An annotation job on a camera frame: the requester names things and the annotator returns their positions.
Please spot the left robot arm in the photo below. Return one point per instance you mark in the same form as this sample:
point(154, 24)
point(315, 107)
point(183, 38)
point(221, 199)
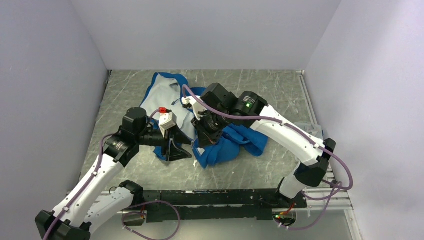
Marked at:
point(81, 213)

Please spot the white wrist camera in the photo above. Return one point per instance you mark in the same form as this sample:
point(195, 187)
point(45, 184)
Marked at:
point(166, 122)
point(189, 102)

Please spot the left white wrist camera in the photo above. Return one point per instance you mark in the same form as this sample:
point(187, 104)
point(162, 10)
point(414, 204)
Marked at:
point(166, 122)

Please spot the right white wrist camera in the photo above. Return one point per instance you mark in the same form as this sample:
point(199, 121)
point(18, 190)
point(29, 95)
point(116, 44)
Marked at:
point(189, 102)

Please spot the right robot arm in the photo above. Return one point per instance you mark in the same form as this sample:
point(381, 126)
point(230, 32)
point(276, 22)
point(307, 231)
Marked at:
point(217, 108)

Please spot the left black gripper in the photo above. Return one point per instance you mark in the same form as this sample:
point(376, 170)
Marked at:
point(173, 152)

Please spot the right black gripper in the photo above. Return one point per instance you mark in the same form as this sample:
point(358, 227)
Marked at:
point(205, 138)

